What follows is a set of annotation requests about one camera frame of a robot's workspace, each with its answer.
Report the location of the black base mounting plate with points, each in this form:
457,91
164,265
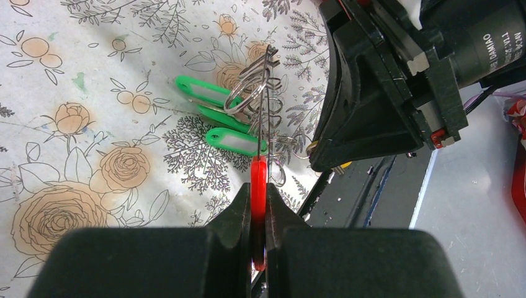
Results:
376,193

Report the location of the red cloth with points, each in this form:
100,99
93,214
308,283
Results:
517,114

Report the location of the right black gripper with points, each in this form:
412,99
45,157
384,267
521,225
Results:
394,79

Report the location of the floral patterned table mat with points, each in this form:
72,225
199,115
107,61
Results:
94,132

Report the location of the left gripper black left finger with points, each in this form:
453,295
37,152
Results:
208,261

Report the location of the yellow headed key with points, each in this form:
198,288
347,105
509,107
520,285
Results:
341,168

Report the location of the large keyring with red handle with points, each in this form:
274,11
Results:
253,101

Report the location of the green key tag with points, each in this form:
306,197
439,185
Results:
208,93
237,142
239,121

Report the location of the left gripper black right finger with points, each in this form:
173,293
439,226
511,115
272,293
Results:
305,261

